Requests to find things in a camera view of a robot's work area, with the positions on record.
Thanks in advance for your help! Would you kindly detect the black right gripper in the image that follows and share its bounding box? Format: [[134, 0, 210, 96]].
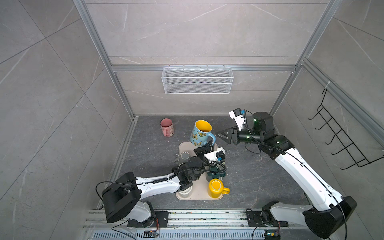
[[216, 125, 264, 146]]

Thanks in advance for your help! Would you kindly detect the blue butterfly mug yellow inside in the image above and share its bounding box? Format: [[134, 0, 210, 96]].
[[190, 120, 216, 147]]

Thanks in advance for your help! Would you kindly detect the pink mug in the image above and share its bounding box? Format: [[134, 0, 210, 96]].
[[160, 118, 174, 137]]

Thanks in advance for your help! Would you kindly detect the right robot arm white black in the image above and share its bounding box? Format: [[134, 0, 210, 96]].
[[216, 108, 357, 239]]

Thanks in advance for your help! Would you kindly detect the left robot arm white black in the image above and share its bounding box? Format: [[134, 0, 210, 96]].
[[98, 141, 227, 228]]

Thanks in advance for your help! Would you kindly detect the grey mug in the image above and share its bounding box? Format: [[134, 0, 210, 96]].
[[179, 152, 191, 164]]

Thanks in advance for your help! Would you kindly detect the dark green mug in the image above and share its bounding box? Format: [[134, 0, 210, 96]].
[[206, 166, 226, 182]]

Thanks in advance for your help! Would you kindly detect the white mug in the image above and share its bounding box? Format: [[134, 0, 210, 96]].
[[178, 187, 193, 199]]

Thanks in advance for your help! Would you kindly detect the beige plastic tray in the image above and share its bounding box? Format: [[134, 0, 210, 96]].
[[176, 142, 224, 201]]

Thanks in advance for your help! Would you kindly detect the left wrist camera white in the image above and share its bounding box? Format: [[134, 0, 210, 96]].
[[204, 148, 226, 164]]

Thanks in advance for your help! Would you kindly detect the white wire mesh basket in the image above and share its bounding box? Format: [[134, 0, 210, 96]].
[[162, 67, 234, 95]]

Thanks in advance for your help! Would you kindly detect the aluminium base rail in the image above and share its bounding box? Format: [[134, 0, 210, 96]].
[[79, 209, 318, 240]]

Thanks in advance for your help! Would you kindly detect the black wire hook rack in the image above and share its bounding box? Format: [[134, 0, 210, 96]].
[[308, 89, 384, 170]]

